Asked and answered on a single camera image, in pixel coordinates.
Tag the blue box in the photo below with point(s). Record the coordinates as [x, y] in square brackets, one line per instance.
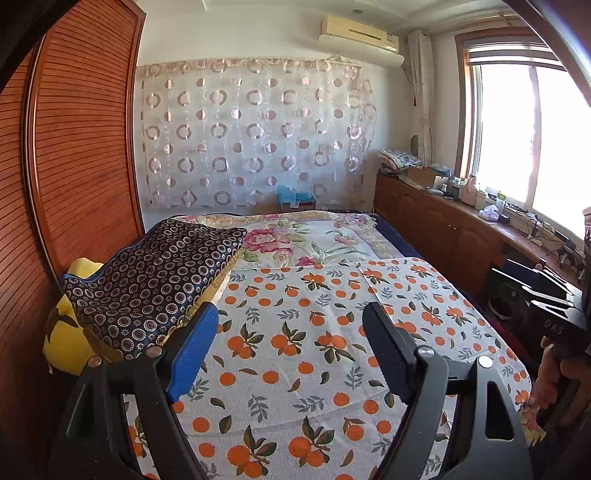
[295, 199]

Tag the navy blue blanket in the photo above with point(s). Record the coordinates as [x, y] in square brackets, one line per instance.
[397, 237]

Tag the white air conditioner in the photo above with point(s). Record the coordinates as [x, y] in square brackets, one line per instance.
[360, 39]

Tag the wooden slatted wardrobe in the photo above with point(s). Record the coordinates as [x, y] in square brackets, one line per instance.
[78, 152]

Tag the sheer circle-patterned curtain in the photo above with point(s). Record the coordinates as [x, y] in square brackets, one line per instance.
[254, 138]

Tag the person's right hand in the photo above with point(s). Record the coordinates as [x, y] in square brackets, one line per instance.
[549, 383]

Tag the pink bottle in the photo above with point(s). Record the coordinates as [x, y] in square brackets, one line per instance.
[469, 193]

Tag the orange fruit print sheet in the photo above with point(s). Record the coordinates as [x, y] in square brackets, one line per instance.
[304, 332]

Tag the wooden framed window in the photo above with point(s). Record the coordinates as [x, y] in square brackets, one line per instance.
[521, 129]

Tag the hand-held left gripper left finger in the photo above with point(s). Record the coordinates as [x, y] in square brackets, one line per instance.
[194, 355]

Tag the long wooden cabinet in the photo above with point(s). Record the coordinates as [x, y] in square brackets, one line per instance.
[438, 226]

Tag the yellow plush pillow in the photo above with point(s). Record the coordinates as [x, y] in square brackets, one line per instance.
[64, 341]

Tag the navy patterned shirt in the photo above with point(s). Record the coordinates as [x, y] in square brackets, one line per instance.
[157, 281]

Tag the cardboard box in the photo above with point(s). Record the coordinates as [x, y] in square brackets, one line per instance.
[421, 175]

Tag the stack of folded cloths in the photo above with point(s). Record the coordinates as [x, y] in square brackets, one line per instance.
[399, 161]

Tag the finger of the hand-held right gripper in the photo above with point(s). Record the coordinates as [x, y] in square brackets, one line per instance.
[549, 291]

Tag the white window curtain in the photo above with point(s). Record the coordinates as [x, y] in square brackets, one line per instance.
[422, 92]

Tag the white plastic bag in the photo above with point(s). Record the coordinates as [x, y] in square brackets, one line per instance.
[489, 214]

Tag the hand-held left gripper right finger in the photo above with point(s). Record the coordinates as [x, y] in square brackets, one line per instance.
[388, 350]

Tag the floral blanket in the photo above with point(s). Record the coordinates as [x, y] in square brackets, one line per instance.
[304, 240]

